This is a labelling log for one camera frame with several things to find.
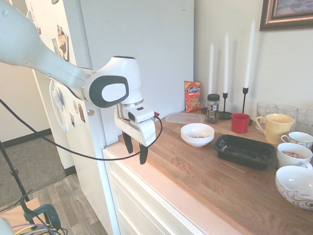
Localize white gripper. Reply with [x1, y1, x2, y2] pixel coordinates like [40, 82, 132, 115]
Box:
[114, 104, 157, 165]

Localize plain white bowl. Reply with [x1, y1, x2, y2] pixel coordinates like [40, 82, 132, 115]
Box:
[180, 123, 215, 148]

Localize black plastic food box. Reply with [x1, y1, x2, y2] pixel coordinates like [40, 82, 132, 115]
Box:
[213, 134, 277, 171]

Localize white cup holding cereal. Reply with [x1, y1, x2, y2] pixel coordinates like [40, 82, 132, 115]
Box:
[276, 142, 313, 170]

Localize pinkish cereal pieces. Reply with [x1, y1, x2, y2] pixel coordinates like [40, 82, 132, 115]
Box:
[281, 150, 305, 160]

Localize white cabinet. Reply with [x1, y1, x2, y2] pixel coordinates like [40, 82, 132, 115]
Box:
[102, 141, 204, 235]

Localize clear plastic lid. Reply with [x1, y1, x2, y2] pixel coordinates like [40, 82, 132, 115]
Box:
[165, 112, 205, 124]

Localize oval brown fridge magnet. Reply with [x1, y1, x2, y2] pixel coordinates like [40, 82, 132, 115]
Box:
[77, 103, 86, 123]

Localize orange snack bag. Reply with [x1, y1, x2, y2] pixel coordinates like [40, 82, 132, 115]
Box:
[183, 81, 203, 113]

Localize dark spice jar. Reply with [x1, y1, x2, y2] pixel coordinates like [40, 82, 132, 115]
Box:
[206, 94, 220, 124]

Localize black candlestick holder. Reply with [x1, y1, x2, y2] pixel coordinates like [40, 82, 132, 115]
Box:
[242, 87, 254, 125]
[218, 92, 233, 120]

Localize green clamp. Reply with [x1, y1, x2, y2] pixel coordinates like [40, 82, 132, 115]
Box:
[23, 203, 62, 228]

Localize red speckled mug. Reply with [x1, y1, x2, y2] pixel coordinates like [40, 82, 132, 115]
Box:
[231, 113, 253, 134]

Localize short white taper candle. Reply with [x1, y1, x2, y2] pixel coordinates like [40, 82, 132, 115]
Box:
[208, 42, 215, 95]

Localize white refrigerator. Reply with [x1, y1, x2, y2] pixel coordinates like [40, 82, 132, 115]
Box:
[9, 0, 195, 235]

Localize black tripod stand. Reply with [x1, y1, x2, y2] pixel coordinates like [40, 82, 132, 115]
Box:
[0, 140, 34, 217]

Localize large photo fridge magnet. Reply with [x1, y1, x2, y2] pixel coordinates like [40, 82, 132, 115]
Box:
[56, 23, 70, 62]

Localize narrow photo fridge magnet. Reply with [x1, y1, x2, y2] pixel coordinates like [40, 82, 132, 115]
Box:
[51, 37, 60, 56]

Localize clear drinking glass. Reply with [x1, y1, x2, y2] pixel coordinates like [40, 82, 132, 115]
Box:
[296, 108, 313, 137]
[275, 104, 298, 123]
[255, 101, 277, 132]

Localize wooden board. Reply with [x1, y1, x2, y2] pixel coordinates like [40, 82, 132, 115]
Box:
[0, 197, 47, 228]

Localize yellow mug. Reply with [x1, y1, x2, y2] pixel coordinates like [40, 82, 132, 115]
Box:
[256, 113, 295, 145]

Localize tall white taper candle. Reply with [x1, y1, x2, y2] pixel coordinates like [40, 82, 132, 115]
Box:
[243, 19, 256, 89]

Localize white bowl swirl pattern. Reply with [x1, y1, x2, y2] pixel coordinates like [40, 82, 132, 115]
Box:
[275, 165, 313, 212]

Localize white cup blue pattern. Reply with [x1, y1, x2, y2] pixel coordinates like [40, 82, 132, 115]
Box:
[280, 131, 313, 151]

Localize framed picture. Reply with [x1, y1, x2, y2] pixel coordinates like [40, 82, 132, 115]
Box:
[259, 0, 313, 32]

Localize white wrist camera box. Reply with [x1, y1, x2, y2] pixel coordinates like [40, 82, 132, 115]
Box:
[121, 105, 160, 123]

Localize bundle of coloured cables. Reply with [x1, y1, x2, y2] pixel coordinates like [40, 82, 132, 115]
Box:
[11, 221, 68, 235]

